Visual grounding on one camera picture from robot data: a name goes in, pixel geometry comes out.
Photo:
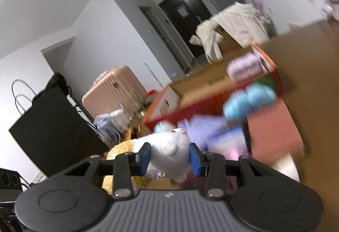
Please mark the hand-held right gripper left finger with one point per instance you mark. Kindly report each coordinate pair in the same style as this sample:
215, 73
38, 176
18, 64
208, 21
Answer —
144, 159

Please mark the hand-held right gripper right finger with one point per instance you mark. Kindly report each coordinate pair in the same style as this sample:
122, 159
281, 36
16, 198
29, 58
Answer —
194, 160

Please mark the white plush toy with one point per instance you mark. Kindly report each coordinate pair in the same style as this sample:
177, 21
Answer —
169, 152

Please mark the purple ribbed cloth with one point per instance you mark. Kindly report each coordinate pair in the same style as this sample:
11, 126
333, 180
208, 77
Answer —
201, 126

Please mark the orange cardboard box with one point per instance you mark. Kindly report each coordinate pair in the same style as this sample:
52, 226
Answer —
201, 106

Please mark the light blue plush toy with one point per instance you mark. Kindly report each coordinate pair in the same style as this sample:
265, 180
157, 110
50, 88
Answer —
238, 107

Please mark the lavender fluffy headband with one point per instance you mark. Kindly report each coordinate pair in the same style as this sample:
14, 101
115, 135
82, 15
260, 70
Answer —
245, 67

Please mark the green soft item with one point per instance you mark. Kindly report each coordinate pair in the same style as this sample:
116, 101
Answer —
267, 82

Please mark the pile of plastic bags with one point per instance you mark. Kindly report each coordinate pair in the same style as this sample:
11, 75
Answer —
108, 122

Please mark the red bucket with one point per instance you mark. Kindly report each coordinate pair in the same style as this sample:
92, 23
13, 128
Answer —
152, 94

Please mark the black paper bag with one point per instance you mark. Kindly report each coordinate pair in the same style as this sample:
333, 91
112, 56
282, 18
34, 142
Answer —
53, 131

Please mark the pink suitcase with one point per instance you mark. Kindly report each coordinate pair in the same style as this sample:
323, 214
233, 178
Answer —
114, 91

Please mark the mop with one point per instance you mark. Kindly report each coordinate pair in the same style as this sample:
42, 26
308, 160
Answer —
153, 75

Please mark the pink box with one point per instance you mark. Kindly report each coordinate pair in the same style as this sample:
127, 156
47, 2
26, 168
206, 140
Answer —
272, 128

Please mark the narrow grey door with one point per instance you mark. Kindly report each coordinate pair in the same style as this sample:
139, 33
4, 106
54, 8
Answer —
164, 38

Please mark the wooden cabinet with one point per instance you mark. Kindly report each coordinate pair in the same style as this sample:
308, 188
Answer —
229, 42

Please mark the dark entrance door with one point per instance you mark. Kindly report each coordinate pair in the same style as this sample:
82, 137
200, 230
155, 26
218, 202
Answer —
185, 20

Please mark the cream white coat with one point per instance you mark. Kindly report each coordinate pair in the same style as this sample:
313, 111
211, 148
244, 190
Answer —
238, 22

